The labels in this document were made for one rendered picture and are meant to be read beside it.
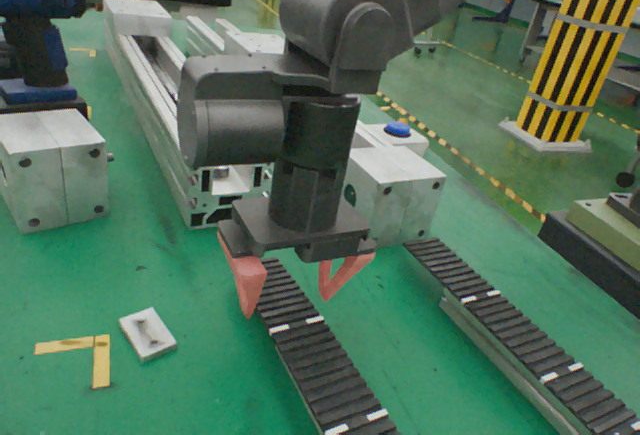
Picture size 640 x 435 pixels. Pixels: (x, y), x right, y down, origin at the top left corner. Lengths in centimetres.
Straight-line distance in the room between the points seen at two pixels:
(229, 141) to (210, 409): 21
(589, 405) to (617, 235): 37
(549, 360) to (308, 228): 25
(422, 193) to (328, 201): 25
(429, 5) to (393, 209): 29
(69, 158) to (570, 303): 58
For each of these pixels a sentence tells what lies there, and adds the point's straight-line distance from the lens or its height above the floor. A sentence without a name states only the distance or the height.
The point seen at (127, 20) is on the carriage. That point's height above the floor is 89.
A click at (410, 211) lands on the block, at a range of 60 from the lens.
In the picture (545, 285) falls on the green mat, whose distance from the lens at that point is 66.
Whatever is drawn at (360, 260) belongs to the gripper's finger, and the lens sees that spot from 42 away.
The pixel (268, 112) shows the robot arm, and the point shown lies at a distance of 32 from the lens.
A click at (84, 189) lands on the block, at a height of 82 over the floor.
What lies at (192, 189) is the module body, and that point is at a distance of 56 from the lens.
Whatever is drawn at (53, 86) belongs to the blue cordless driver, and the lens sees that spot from 82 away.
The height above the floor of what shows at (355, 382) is 81.
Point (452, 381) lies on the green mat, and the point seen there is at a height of 78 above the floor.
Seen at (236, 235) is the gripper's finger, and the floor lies 88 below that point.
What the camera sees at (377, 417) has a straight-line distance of 38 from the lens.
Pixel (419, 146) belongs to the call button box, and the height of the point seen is 83.
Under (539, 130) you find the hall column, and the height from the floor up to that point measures 10.
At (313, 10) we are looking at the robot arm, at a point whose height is 107.
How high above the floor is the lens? 111
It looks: 29 degrees down
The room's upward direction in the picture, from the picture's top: 11 degrees clockwise
